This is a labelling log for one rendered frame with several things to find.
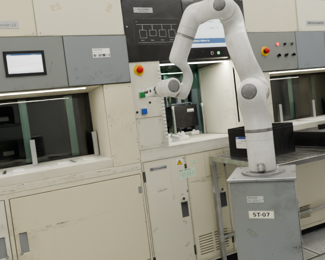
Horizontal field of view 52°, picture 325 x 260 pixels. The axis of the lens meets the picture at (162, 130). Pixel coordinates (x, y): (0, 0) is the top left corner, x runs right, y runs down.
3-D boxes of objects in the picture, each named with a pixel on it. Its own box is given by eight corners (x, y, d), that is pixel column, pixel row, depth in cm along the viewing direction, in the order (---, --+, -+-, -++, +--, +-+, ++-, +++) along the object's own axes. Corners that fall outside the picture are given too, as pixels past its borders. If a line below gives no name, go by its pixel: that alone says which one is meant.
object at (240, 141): (229, 156, 207) (226, 129, 206) (260, 149, 222) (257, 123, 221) (264, 159, 184) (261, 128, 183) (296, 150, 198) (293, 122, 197)
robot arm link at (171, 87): (173, 83, 176) (157, 79, 172) (184, 80, 164) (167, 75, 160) (170, 99, 175) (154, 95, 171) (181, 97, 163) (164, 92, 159)
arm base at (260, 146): (284, 175, 139) (280, 131, 138) (238, 177, 146) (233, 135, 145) (285, 166, 157) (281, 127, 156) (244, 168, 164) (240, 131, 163)
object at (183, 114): (174, 133, 268) (169, 94, 266) (164, 133, 286) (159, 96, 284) (200, 129, 277) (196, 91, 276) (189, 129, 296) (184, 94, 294)
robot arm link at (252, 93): (274, 128, 153) (269, 76, 152) (267, 133, 137) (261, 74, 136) (247, 130, 159) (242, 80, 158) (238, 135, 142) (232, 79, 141)
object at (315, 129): (329, 149, 190) (327, 126, 189) (289, 147, 217) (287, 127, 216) (362, 141, 203) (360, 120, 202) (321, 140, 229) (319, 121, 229)
